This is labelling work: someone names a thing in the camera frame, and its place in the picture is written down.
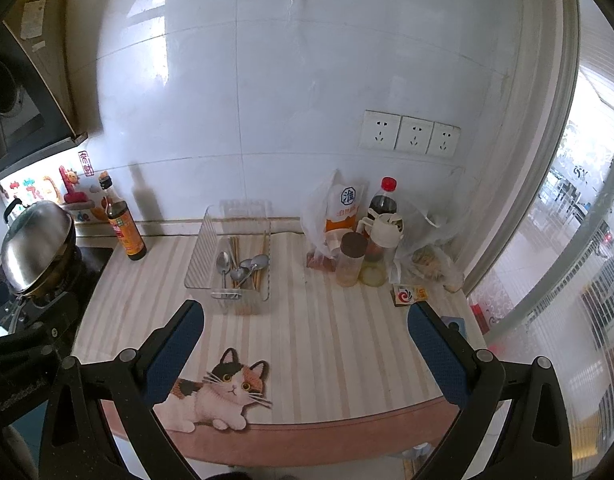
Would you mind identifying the clear jar brown lid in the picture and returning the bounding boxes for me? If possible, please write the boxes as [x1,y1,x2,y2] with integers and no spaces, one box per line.
[335,232,369,289]

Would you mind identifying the black gas stove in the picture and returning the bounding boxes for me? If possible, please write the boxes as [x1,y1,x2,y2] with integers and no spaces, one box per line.
[0,247,115,342]

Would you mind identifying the glass sliding door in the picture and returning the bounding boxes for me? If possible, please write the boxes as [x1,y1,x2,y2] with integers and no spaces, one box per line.
[464,0,614,463]

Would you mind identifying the orange white seasoning packet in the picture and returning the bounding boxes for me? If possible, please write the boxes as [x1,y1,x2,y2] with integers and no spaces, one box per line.
[324,182,363,248]

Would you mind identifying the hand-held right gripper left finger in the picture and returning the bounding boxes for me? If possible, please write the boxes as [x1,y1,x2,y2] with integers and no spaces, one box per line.
[38,299,205,480]

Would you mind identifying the clear plastic bag of food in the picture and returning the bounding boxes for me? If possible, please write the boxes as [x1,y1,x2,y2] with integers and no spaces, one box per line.
[392,200,468,294]

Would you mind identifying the clear plastic utensil tray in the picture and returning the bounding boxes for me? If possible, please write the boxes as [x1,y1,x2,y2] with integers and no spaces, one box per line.
[184,200,274,304]

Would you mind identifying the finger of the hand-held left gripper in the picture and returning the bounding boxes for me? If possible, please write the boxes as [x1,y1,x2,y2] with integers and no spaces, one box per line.
[0,296,63,341]

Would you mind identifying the white plastic bag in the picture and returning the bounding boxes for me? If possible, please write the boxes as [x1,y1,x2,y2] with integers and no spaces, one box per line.
[301,169,371,272]

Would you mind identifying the steel wok with lid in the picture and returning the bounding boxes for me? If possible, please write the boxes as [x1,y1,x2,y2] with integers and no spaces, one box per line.
[0,199,78,296]

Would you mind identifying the black range hood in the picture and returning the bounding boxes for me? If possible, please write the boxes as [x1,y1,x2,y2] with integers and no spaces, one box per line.
[0,44,77,182]

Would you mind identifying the cola bottle red cap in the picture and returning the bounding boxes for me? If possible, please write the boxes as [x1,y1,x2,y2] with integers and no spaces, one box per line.
[368,176,401,241]

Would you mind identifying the white wall socket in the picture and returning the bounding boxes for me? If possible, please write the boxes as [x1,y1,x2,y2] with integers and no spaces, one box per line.
[427,121,461,160]
[394,116,434,156]
[359,110,402,151]

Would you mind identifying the small red white packet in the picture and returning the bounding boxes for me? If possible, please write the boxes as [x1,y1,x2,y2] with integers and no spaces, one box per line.
[391,284,432,307]

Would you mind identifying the oil jug white lid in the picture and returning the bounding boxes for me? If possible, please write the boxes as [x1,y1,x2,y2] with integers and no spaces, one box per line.
[359,212,406,287]

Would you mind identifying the dark sauce bottle orange label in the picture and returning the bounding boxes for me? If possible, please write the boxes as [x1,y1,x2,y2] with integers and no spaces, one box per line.
[98,172,147,262]

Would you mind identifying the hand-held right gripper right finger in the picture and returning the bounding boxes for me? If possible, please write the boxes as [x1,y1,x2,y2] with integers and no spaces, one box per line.
[406,301,574,480]

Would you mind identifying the colourful wall stickers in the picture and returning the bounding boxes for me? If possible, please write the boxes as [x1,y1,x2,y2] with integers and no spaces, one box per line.
[0,152,109,226]

